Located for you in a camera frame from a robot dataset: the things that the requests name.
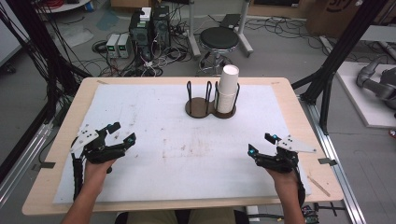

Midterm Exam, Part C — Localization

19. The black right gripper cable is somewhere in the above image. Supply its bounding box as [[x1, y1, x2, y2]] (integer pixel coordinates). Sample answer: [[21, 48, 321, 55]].
[[293, 167, 307, 208]]

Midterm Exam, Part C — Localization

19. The brown cardboard box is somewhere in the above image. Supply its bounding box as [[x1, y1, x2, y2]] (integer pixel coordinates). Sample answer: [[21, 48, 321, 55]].
[[305, 0, 396, 39]]

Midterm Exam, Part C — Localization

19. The white metal stand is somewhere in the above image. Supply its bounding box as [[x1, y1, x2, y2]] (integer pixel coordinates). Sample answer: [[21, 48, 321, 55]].
[[186, 0, 255, 60]]

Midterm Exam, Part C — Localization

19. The white platform board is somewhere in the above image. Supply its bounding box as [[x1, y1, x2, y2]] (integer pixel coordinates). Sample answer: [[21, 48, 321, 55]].
[[335, 61, 396, 129]]

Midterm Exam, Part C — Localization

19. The tangle of floor cables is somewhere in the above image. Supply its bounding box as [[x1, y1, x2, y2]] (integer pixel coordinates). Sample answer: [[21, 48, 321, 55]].
[[74, 6, 200, 78]]

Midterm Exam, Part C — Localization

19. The black computer tower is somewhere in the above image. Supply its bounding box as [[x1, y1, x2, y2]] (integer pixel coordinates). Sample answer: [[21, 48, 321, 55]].
[[128, 5, 172, 62]]

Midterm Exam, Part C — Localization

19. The grey bench power supply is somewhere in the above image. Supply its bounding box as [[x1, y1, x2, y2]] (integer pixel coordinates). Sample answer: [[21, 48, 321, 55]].
[[106, 33, 121, 59], [117, 33, 133, 60]]

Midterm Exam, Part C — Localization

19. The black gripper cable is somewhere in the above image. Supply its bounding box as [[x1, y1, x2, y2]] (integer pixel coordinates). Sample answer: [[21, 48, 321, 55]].
[[293, 167, 307, 208], [71, 138, 86, 202]]

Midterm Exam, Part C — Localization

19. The dark wire cup holder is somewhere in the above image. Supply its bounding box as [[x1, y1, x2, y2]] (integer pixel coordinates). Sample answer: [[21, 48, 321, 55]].
[[185, 80, 241, 120]]

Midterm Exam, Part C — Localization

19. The person's left hand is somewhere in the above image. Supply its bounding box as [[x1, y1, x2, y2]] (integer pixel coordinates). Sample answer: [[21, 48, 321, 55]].
[[83, 158, 118, 191]]

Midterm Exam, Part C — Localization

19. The black round stool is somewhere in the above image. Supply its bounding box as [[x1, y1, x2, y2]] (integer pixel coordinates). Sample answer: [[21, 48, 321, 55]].
[[195, 26, 241, 77]]

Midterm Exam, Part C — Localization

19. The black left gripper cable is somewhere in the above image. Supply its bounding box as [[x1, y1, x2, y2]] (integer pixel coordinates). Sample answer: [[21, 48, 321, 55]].
[[71, 138, 86, 202]]

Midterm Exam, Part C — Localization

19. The aluminium rail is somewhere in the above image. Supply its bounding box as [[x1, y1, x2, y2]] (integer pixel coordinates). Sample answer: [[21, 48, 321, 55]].
[[0, 121, 54, 207], [298, 95, 368, 224]]

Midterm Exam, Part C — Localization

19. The person's right hand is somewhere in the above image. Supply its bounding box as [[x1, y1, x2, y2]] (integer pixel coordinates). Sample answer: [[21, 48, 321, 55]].
[[265, 168, 300, 196]]

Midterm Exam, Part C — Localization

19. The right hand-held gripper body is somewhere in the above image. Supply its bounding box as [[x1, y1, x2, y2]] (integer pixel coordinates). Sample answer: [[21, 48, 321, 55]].
[[255, 134, 318, 175]]

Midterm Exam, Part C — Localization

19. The grey tape strip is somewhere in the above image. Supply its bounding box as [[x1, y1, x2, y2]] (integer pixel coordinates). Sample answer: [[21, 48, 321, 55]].
[[318, 157, 338, 167], [31, 161, 57, 172]]

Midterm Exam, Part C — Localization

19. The thin wooden stick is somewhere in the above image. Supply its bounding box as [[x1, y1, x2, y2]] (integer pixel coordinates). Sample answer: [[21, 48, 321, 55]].
[[306, 175, 332, 198]]

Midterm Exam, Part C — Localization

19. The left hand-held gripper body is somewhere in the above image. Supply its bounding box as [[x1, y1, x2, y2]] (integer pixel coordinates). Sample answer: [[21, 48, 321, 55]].
[[69, 124, 127, 164]]

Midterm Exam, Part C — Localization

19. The small electronics board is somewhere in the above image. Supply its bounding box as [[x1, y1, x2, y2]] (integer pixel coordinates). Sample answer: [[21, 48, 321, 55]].
[[299, 204, 321, 224]]

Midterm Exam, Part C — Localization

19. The white table mat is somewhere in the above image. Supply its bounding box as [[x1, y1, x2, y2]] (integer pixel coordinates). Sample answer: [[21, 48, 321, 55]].
[[52, 83, 313, 205]]

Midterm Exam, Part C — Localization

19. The stack of white paper cups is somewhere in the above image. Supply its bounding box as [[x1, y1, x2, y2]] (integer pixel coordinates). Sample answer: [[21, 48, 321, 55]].
[[216, 63, 240, 115]]

